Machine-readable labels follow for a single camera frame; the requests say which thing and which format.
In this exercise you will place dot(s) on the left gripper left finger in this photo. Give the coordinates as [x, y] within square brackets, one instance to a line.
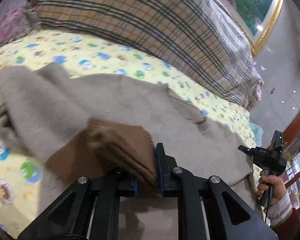
[87, 209]

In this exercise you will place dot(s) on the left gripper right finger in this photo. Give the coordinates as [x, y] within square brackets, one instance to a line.
[207, 208]

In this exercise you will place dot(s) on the beige knit sweater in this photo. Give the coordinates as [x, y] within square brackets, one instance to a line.
[90, 125]

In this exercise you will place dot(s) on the floral print sleeve forearm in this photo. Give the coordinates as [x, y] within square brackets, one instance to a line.
[280, 211]

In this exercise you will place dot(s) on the person's right hand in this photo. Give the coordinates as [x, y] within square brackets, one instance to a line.
[278, 186]

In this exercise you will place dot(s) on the teal cloth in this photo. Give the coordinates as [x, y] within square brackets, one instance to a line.
[258, 133]

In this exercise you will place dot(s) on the yellow cartoon bear bedsheet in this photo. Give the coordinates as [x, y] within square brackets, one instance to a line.
[81, 55]

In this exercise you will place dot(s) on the gold framed landscape painting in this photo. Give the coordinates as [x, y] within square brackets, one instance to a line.
[256, 19]

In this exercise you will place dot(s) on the plaid beige quilt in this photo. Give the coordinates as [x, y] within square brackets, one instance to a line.
[198, 37]

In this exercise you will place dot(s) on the floral ruffled pillow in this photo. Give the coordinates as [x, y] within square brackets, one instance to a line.
[17, 19]

